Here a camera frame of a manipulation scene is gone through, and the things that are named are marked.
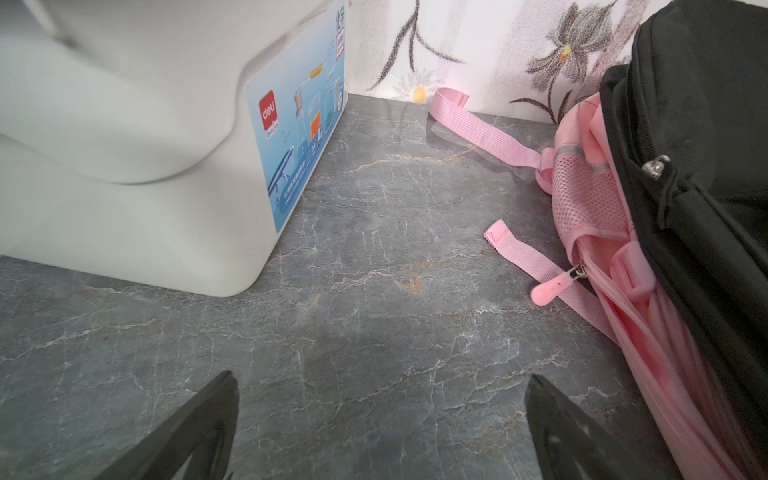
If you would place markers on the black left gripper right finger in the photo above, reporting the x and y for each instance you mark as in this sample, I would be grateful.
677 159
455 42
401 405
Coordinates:
570 443

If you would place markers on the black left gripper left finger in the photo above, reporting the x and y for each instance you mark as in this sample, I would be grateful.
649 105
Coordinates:
196 439

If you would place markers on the pink backpack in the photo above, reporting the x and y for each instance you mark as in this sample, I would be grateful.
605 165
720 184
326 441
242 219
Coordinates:
611 285

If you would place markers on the black backpack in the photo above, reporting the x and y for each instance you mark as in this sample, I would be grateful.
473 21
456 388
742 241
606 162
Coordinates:
686 120

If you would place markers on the white box with blue lid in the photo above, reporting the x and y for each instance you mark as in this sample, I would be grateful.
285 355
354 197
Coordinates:
163 142

